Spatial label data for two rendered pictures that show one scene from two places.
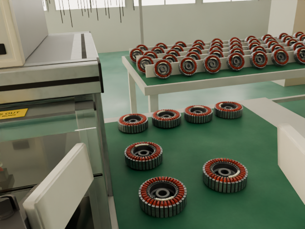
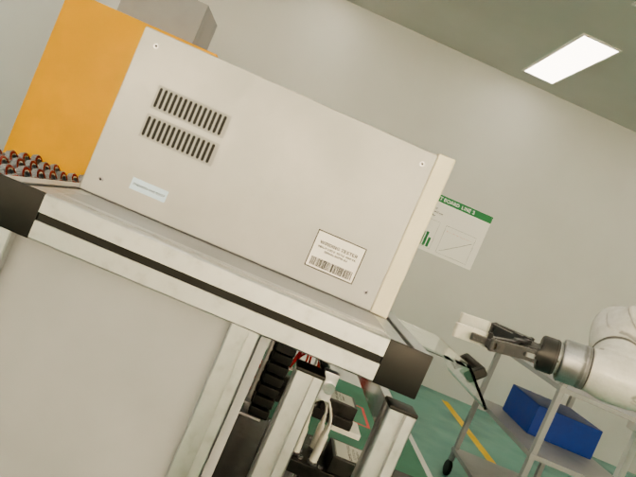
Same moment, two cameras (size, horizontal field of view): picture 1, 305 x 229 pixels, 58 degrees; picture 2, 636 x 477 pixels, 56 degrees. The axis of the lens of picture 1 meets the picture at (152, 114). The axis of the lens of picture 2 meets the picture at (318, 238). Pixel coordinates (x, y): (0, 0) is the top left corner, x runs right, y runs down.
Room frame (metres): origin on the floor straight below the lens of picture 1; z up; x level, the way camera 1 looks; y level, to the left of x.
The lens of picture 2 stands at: (0.30, 1.32, 1.20)
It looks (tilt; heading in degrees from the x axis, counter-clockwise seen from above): 2 degrees down; 279
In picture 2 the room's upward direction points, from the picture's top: 23 degrees clockwise
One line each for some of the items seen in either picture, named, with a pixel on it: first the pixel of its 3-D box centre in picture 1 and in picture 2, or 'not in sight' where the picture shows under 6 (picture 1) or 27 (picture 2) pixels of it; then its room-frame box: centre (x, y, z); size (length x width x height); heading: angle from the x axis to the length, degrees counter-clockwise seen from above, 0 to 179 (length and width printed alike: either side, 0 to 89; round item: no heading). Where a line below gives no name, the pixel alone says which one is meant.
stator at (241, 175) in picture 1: (224, 174); not in sight; (0.59, -0.18, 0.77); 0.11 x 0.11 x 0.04
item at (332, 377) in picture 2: not in sight; (316, 326); (0.39, 0.42, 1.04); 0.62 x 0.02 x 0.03; 103
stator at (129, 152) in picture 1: (143, 155); not in sight; (0.70, 0.03, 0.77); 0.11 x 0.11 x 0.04
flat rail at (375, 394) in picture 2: not in sight; (359, 353); (0.32, 0.40, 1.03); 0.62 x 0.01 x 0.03; 103
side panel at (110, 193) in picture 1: (96, 116); not in sight; (0.68, 0.15, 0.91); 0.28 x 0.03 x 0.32; 13
